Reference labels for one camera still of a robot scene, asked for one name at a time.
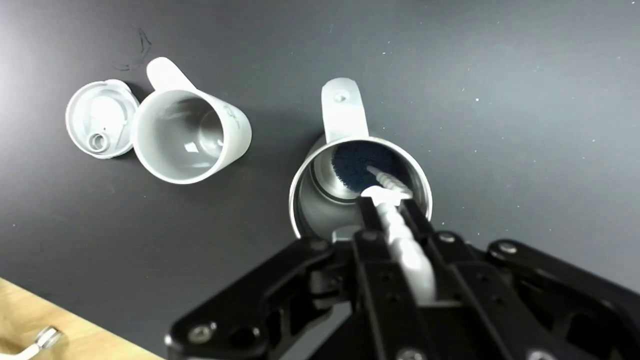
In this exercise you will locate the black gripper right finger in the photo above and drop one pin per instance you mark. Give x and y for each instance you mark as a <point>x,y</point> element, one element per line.
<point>547,292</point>

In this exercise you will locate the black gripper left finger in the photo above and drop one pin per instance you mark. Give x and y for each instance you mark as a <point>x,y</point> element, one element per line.
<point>267,301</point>

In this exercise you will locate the stainless steel flask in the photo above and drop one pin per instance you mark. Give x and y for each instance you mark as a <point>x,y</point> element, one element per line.
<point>320,192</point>

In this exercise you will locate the white bottle brush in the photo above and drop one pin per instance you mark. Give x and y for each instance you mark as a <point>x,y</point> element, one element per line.
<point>402,246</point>

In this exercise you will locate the white ceramic mug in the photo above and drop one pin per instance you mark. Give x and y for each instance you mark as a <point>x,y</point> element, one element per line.
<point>181,141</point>

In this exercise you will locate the light wooden board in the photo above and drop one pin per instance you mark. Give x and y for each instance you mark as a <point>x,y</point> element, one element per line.
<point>52,321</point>

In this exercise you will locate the silver metal fitting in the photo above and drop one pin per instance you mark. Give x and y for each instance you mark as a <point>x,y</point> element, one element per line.
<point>42,340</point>

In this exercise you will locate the clear round lid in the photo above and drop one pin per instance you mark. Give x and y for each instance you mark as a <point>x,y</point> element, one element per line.
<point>101,116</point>

